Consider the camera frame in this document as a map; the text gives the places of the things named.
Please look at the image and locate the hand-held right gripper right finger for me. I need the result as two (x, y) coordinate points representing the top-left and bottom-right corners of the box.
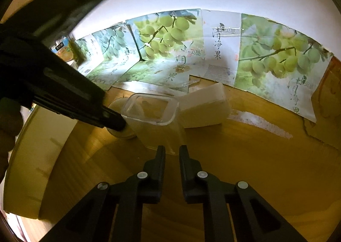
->
(179, 145), (307, 242)

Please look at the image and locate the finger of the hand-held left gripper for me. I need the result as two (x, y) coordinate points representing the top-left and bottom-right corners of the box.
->
(29, 49), (127, 132)

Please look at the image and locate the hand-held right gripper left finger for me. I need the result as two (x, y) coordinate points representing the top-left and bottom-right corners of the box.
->
(46, 145), (166, 242)

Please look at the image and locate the clear container with white lid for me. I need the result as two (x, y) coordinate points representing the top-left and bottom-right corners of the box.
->
(121, 83), (231, 156)

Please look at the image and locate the round wooden disc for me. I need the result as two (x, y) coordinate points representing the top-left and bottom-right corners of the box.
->
(107, 97), (137, 140)

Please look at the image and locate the person's left hand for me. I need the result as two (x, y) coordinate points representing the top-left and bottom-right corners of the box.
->
(0, 99), (23, 178)

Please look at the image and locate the orange juice carton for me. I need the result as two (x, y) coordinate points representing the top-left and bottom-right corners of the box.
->
(51, 36), (75, 70)

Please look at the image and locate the grape print cardboard sheet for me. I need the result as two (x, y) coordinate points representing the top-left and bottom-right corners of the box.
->
(91, 21), (134, 91)
(117, 8), (206, 91)
(202, 9), (334, 124)
(71, 36), (105, 77)

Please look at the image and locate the brown cardboard sheet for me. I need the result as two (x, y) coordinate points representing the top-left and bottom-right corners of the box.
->
(303, 55), (341, 150)

